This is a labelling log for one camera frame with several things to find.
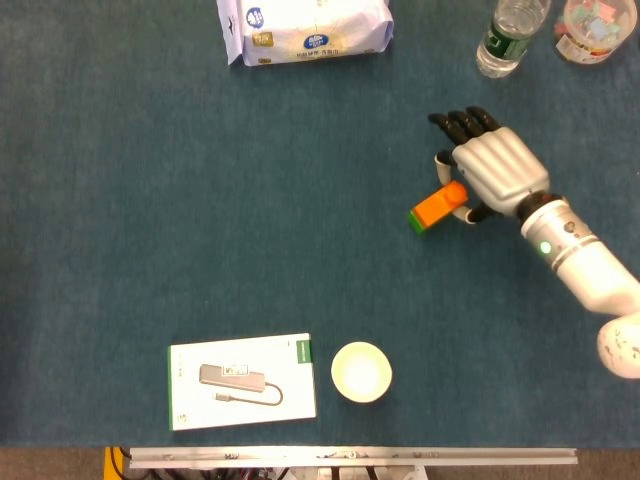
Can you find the white paper cup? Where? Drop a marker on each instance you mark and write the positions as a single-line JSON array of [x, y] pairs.
[[361, 372]]

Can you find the yellow base frame part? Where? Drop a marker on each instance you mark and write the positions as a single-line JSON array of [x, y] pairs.
[[114, 462]]

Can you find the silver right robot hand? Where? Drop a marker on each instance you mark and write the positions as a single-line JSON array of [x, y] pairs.
[[495, 165]]

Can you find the white tissue paper pack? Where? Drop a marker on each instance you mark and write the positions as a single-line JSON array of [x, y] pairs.
[[310, 30]]

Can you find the teal table cloth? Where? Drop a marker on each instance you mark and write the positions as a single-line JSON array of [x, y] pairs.
[[200, 200]]

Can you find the orange toy block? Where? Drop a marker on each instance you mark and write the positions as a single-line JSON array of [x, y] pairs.
[[440, 204]]

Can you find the green toy block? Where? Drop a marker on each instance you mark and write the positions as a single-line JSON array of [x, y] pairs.
[[417, 224]]

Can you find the white USB hub box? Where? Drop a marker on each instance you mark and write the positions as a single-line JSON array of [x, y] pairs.
[[242, 382]]

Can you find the clear jar of binder clips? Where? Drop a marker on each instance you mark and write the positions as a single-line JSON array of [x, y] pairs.
[[595, 30]]

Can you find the aluminium frame rail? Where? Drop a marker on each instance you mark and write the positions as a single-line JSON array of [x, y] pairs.
[[350, 456]]

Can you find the clear plastic bottle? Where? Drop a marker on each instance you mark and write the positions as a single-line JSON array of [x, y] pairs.
[[507, 37]]

